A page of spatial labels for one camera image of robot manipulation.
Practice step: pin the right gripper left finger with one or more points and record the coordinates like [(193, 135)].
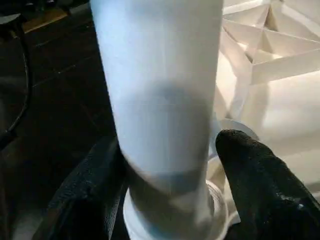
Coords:
[(87, 205)]

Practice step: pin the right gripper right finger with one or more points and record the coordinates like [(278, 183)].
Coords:
[(265, 195)]

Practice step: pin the white plastic table top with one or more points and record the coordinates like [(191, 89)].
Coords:
[(287, 100)]

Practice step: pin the white plastic table leg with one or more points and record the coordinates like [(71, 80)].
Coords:
[(160, 75)]

